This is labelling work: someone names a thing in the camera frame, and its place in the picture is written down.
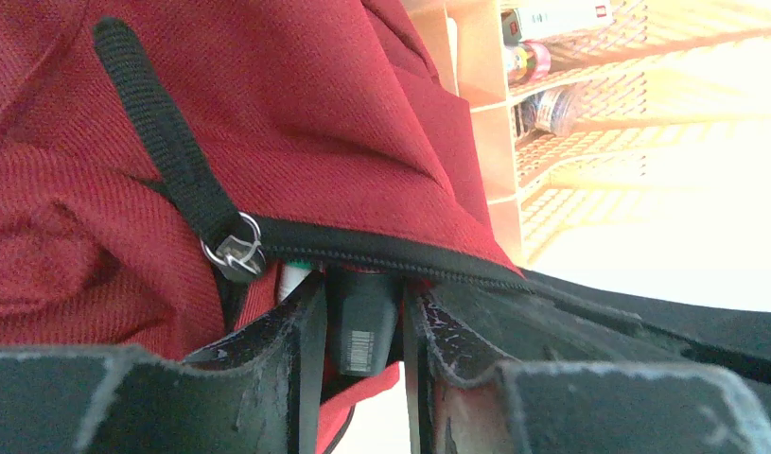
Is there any washi tape roll in organizer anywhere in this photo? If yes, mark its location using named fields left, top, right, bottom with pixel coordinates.
left=502, top=42, right=552, bottom=86

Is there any white box in organizer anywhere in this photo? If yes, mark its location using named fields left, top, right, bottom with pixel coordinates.
left=500, top=0, right=613, bottom=45

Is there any red backpack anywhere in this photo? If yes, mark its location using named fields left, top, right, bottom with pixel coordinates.
left=0, top=1, right=522, bottom=453

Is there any orange plastic file organizer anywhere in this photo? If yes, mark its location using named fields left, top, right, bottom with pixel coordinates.
left=405, top=1, right=771, bottom=269

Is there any clear tape roll in organizer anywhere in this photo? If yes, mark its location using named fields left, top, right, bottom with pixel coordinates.
left=514, top=85, right=582, bottom=137

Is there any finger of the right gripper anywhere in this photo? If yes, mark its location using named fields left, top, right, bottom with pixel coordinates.
left=422, top=272, right=771, bottom=389

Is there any green white glue stick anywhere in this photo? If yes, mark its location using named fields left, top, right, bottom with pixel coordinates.
left=277, top=262, right=313, bottom=303

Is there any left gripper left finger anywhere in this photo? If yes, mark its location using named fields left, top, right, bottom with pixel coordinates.
left=0, top=275, right=326, bottom=453

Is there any pink black highlighter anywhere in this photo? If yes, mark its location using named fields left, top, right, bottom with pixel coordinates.
left=325, top=268, right=403, bottom=377

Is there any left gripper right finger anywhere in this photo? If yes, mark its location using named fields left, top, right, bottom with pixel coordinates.
left=403, top=282, right=771, bottom=453

